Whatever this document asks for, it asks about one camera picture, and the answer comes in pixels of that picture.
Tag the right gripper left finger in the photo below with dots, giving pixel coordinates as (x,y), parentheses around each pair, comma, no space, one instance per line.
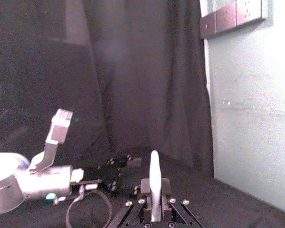
(147,187)

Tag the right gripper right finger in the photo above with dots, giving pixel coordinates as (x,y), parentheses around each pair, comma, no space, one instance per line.
(165,187)

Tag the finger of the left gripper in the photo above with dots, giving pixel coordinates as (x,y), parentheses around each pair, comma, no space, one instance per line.
(114,185)
(120,161)

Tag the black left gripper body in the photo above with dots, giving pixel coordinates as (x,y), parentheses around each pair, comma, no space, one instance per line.
(95,175)

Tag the dark wall rail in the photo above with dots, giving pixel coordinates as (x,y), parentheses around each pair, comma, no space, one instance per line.
(230,16)

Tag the small white plastic piece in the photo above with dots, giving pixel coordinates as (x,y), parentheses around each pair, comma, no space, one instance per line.
(154,171)

